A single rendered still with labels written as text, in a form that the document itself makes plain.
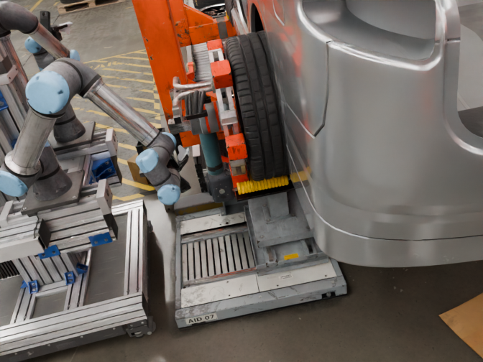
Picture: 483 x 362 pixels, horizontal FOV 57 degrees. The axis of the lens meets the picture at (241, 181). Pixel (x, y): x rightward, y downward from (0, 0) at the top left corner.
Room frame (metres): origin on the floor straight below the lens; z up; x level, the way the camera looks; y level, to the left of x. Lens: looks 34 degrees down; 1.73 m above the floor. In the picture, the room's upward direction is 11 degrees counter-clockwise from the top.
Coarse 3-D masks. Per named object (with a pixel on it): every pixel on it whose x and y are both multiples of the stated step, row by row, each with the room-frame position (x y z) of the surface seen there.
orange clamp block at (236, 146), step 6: (228, 138) 1.57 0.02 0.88; (234, 138) 1.56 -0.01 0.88; (240, 138) 1.55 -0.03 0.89; (228, 144) 1.52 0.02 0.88; (234, 144) 1.51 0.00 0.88; (240, 144) 1.51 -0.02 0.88; (228, 150) 1.51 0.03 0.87; (234, 150) 1.51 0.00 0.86; (240, 150) 1.51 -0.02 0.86; (246, 150) 1.51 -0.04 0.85; (228, 156) 1.52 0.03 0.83; (234, 156) 1.51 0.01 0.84; (240, 156) 1.51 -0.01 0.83; (246, 156) 1.51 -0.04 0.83
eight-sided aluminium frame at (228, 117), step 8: (208, 56) 1.94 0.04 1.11; (216, 56) 1.94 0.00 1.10; (232, 104) 1.63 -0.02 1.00; (224, 112) 1.61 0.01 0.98; (232, 112) 1.61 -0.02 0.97; (224, 120) 1.60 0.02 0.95; (232, 120) 1.60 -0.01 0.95; (224, 128) 1.60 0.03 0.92; (232, 128) 2.03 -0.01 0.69; (240, 160) 1.60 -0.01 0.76; (232, 168) 1.63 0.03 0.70; (240, 168) 1.74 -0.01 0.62
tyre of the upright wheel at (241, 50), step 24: (240, 48) 1.78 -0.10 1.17; (264, 48) 1.76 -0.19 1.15; (240, 72) 1.67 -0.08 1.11; (264, 72) 1.65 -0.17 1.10; (240, 96) 1.61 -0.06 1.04; (264, 96) 1.59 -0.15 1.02; (264, 120) 1.55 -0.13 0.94; (264, 144) 1.54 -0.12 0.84; (264, 168) 1.58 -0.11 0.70; (288, 168) 1.59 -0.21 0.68
